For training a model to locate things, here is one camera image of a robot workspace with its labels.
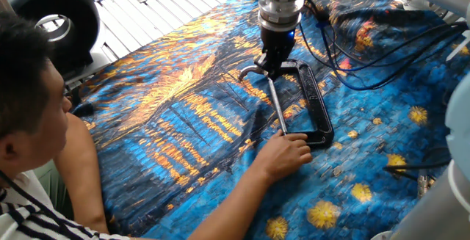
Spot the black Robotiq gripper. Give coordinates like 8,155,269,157
254,26,295,80

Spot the person's hand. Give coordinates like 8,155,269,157
252,128,314,185

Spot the person's head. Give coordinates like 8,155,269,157
0,10,73,182

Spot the person's bare forearm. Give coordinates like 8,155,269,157
187,164,275,240
54,113,111,234

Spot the starry night painting tablecloth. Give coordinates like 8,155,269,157
71,0,470,240

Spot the striped white shirt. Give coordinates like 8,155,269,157
0,170,129,240

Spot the black round device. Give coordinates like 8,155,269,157
4,0,102,84

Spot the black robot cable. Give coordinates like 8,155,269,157
299,0,470,91

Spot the black C-clamp with steel screw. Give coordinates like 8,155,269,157
266,59,335,149

